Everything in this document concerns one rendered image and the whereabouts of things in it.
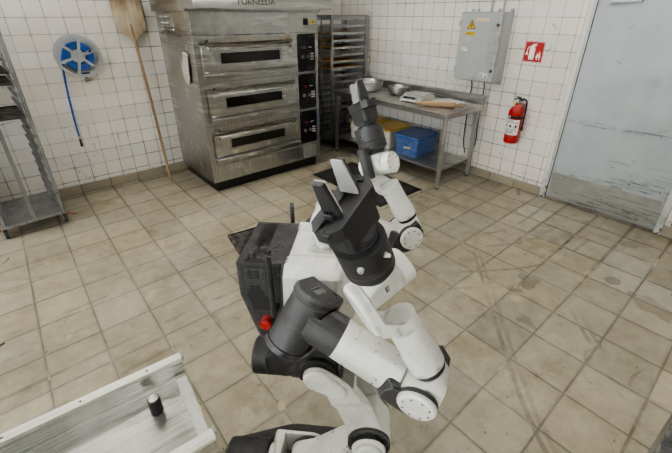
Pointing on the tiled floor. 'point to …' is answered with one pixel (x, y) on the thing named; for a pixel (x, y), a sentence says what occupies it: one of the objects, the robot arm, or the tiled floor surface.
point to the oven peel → (129, 19)
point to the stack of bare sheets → (240, 239)
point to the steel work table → (439, 160)
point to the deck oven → (242, 80)
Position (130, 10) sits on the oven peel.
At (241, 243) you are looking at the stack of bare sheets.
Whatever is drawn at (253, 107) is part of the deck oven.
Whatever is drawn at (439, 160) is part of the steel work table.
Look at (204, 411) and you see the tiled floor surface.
